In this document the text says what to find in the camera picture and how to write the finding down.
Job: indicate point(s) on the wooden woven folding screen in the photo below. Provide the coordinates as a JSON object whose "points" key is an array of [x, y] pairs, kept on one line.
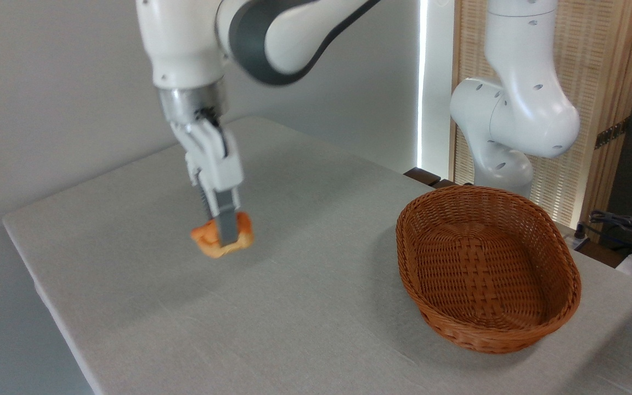
{"points": [[596, 55]]}

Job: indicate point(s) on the grey tablecloth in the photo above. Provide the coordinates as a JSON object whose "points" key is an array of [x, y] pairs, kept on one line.
{"points": [[305, 296]]}

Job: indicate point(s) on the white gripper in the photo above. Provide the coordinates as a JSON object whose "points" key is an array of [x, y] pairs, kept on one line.
{"points": [[218, 162]]}

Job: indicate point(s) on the dark brown wooden furniture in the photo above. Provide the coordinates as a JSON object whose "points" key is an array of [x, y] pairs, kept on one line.
{"points": [[424, 176]]}

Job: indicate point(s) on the dark metal screen hinge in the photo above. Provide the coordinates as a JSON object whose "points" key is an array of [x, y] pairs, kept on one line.
{"points": [[611, 134]]}

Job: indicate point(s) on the orange bread roll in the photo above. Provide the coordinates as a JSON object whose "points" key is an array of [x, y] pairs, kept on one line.
{"points": [[242, 233]]}

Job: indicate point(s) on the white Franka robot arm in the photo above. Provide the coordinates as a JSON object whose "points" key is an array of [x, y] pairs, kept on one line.
{"points": [[184, 44]]}

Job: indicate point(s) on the brown wicker basket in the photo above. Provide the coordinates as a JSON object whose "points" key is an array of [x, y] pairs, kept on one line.
{"points": [[486, 274]]}

